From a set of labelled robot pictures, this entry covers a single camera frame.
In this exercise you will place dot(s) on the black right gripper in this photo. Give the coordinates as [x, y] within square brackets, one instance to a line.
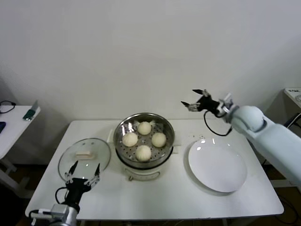
[208, 104]

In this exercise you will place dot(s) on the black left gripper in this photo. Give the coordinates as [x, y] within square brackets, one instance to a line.
[76, 188]

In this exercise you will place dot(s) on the white steamed baozi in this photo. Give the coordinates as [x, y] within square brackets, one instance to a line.
[129, 139]
[143, 153]
[159, 139]
[144, 128]

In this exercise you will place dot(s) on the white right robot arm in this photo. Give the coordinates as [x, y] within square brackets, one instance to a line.
[270, 141]

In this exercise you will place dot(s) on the stainless steel steamer basket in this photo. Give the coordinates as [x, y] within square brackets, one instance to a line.
[124, 153]

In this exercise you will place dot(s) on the white electric cooker base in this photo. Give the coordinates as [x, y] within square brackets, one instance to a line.
[141, 173]

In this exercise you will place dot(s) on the white round plate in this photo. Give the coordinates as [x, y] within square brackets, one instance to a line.
[216, 164]

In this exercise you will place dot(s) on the white side table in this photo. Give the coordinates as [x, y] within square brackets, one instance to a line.
[21, 127]

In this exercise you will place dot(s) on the green and grey flat tool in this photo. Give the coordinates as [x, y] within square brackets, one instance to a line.
[29, 114]

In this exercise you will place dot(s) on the white side cabinet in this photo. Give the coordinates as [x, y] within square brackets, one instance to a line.
[291, 96]

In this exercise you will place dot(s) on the dark blue phone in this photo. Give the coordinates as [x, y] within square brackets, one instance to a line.
[2, 127]

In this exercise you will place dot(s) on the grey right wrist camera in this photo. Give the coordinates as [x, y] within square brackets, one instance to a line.
[225, 103]

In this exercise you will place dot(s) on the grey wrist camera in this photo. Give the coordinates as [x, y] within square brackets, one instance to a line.
[37, 213]
[225, 103]

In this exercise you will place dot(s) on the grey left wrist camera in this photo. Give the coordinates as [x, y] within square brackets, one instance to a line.
[37, 213]

